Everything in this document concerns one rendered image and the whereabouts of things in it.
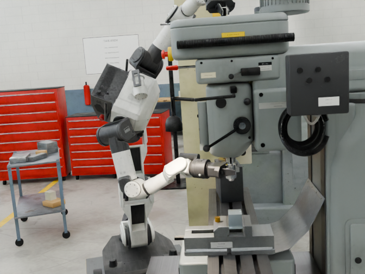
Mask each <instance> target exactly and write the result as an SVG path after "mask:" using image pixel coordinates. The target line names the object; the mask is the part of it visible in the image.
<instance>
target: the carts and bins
mask: <svg viewBox="0 0 365 274"><path fill-rule="evenodd" d="M9 160H10V161H9V163H8V165H7V169H8V175H9V183H10V191H11V199H12V206H13V211H14V220H15V227H16V234H17V239H16V241H15V244H16V246H22V245H23V242H24V241H23V239H22V238H21V236H20V228H19V224H18V219H21V221H23V222H25V221H27V220H28V217H33V216H40V215H47V214H54V213H61V214H62V217H63V222H64V232H63V233H62V236H63V238H65V239H67V238H69V237H70V232H69V231H68V230H67V223H66V215H67V213H68V210H67V209H66V208H65V203H66V202H65V198H64V190H63V185H62V176H61V167H60V157H59V148H58V144H57V141H49V140H46V141H40V142H37V150H30V151H20V152H17V151H14V153H13V155H12V157H10V158H9ZM50 163H56V166H57V172H58V181H59V190H57V191H53V190H48V191H45V192H42V193H37V194H29V195H23V194H22V186H21V178H20V170H19V167H24V166H33V165H42V164H50ZM11 168H16V172H17V180H18V188H19V193H20V196H19V199H18V204H17V207H16V200H15V192H14V185H13V179H12V172H11Z"/></svg>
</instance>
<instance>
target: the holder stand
mask: <svg viewBox="0 0 365 274"><path fill-rule="evenodd" d="M215 162H218V163H222V162H225V158H221V157H220V158H218V159H215ZM234 164H236V167H239V168H240V171H239V172H237V173H236V178H235V179H234V180H233V181H229V180H228V179H226V176H224V177H223V178H221V179H217V178H216V191H217V193H218V196H219V199H220V201H221V203H227V202H240V201H244V193H243V168H242V166H241V164H240V163H239V162H238V161H237V159H236V161H235V162H234Z"/></svg>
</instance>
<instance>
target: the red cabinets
mask: <svg viewBox="0 0 365 274"><path fill-rule="evenodd" d="M168 117H169V109H154V111H153V113H152V115H151V117H150V120H149V122H148V124H147V127H146V131H147V139H148V142H147V154H146V157H145V159H144V162H143V165H144V174H160V173H162V172H163V169H164V167H165V165H167V164H168V163H170V162H172V161H173V156H172V141H171V132H166V129H165V123H166V119H167V118H168ZM107 123H108V122H105V121H100V120H99V119H98V117H97V115H96V113H95V112H91V113H75V114H73V115H70V116H67V106H66V96H65V86H56V87H47V88H31V89H15V90H0V181H3V185H6V184H7V180H9V175H8V169H7V165H8V163H9V161H10V160H9V158H10V157H12V155H13V153H14V151H17V152H20V151H30V150H37V142H40V141H46V140H49V141H57V144H58V148H59V157H60V167H61V176H62V180H65V176H67V175H70V174H71V171H72V175H73V176H75V178H76V180H79V176H84V175H112V174H113V178H116V170H115V166H114V161H113V158H112V154H111V150H110V146H109V145H108V146H102V145H100V144H99V142H98V141H97V138H96V132H97V129H98V128H100V127H101V126H103V125H105V124H107ZM19 170H20V178H21V179H34V178H49V177H58V172H57V166H56V163H50V164H42V165H33V166H24V167H19Z"/></svg>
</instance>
